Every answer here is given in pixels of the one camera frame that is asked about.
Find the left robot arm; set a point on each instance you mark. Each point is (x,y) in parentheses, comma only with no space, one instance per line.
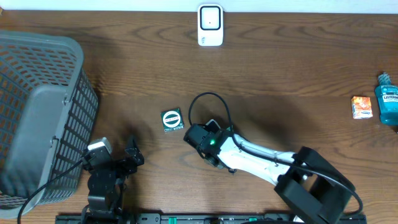
(107,181)

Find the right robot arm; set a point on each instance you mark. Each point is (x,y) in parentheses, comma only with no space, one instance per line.
(314,190)

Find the teal mouthwash bottle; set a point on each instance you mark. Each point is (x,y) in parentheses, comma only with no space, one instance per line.
(386,94)

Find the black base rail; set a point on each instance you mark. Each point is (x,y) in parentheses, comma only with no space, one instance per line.
(155,218)

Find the orange tissue packet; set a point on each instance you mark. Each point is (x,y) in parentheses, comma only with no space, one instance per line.
(361,107)

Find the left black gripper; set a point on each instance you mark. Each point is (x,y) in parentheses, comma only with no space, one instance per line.
(136,155)

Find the green square box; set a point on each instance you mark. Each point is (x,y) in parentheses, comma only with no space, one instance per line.
(172,120)

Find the white barcode scanner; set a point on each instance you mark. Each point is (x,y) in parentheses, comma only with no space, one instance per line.
(210,25)

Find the grey plastic basket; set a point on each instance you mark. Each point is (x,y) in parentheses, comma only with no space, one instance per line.
(48,110)

